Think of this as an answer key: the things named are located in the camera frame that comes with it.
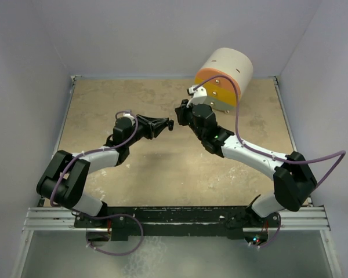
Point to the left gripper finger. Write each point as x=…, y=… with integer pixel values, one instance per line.
x=146, y=121
x=157, y=127

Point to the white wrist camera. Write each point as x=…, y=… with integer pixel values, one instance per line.
x=128, y=114
x=198, y=96

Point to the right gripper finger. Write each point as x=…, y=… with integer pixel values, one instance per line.
x=181, y=109
x=181, y=119

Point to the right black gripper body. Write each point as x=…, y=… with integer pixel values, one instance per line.
x=188, y=114

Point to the round cream drawer cabinet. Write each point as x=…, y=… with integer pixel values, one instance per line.
x=227, y=73

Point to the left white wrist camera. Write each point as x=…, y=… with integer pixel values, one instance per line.
x=128, y=114

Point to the black earbud charging case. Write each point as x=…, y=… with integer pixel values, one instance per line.
x=170, y=125

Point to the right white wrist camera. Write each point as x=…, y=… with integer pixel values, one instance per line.
x=198, y=96

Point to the aluminium frame rail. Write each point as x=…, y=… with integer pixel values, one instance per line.
x=307, y=218

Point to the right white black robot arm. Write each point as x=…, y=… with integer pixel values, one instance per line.
x=292, y=178

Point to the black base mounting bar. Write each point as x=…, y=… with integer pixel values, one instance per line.
x=231, y=222

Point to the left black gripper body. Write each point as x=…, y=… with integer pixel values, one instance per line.
x=144, y=130

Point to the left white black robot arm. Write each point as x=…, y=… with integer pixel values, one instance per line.
x=64, y=179

